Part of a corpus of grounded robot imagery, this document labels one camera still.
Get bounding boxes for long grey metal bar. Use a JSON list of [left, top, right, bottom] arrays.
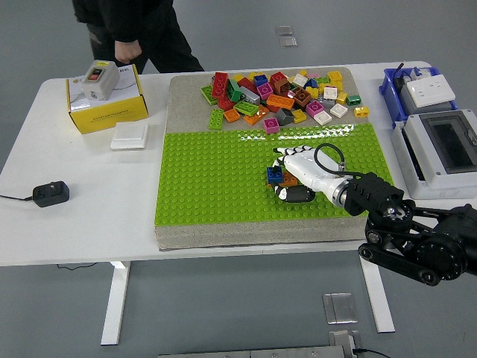
[[158, 345, 347, 358]]

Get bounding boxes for white table leg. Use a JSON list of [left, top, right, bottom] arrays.
[[100, 260, 131, 346], [360, 260, 396, 333]]

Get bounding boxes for grey metal bracket plate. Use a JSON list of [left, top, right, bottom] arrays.
[[327, 330, 361, 354]]

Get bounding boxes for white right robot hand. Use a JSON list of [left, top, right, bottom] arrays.
[[271, 145, 351, 204]]

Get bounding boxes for dark green toy brick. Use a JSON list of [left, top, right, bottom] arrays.
[[226, 78, 244, 103]]

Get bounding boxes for black power adapter plug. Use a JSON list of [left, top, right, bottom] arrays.
[[32, 180, 71, 208]]

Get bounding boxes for person's left hand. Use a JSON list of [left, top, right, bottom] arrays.
[[113, 40, 142, 64]]

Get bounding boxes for magenta toy brick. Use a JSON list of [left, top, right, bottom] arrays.
[[262, 116, 281, 134], [256, 82, 275, 101], [306, 100, 325, 118]]

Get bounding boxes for blue plastic bin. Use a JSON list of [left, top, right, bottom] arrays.
[[379, 66, 458, 130]]

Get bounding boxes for grey box under socket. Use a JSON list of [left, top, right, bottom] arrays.
[[399, 87, 458, 116]]

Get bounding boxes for grey enclosure with window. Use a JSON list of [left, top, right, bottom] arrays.
[[390, 108, 477, 201]]

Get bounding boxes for orange long toy brick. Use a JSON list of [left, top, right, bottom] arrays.
[[243, 104, 271, 127]]

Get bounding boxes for yellow cardboard box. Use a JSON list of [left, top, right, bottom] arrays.
[[66, 63, 150, 135]]

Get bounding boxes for white wall switch plate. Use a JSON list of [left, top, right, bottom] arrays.
[[110, 122, 149, 151]]

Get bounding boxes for lime flat toy brick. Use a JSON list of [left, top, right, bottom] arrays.
[[200, 84, 219, 107]]

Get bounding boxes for person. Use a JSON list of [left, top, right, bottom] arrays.
[[72, 0, 205, 75]]

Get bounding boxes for lime six-stud toy brick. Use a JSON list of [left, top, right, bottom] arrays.
[[233, 100, 260, 116]]

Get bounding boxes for orange eight-stud toy brick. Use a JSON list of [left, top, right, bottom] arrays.
[[266, 171, 300, 188], [265, 93, 296, 112]]

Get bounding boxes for lime eight-stud toy brick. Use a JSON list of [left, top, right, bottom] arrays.
[[207, 108, 225, 131]]

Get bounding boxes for black floor cable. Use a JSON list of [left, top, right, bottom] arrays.
[[352, 348, 392, 358]]

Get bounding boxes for red long toy brick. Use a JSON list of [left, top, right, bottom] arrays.
[[211, 72, 230, 100]]

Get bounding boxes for dark grey toy brick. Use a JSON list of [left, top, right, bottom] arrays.
[[277, 107, 296, 126]]

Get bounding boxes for brown toy brick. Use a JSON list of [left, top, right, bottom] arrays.
[[292, 87, 313, 109]]

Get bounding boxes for large metal floor plate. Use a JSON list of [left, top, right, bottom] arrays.
[[322, 292, 358, 324]]

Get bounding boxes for black looped wrist cable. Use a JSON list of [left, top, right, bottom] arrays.
[[313, 142, 365, 178]]

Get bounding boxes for grey-brown mat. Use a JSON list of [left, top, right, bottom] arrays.
[[154, 66, 395, 251]]

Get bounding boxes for white wall socket panel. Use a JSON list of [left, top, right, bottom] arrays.
[[405, 73, 457, 109]]

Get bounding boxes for black cable under table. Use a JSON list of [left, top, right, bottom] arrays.
[[55, 262, 100, 271]]

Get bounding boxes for grey long toy brick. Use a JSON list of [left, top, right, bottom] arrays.
[[240, 86, 261, 106]]

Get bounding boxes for grey push-button switch box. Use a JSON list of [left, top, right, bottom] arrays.
[[80, 60, 121, 101]]

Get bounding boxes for green studded baseplate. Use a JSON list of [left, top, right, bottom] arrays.
[[154, 122, 395, 227]]

